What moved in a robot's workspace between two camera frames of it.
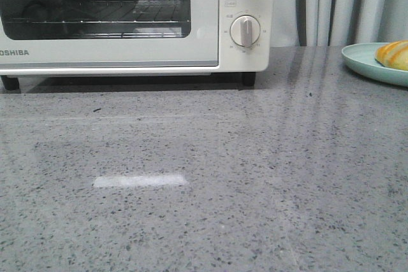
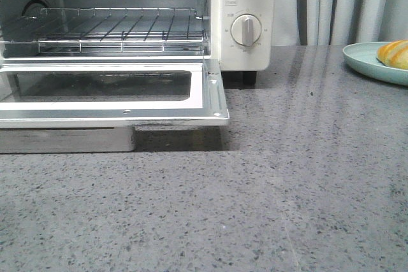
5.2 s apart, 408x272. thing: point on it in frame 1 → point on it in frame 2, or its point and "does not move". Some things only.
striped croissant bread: (394, 55) does not move
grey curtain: (336, 6) does not move
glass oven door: (109, 16) → (95, 106)
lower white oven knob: (245, 30) does not move
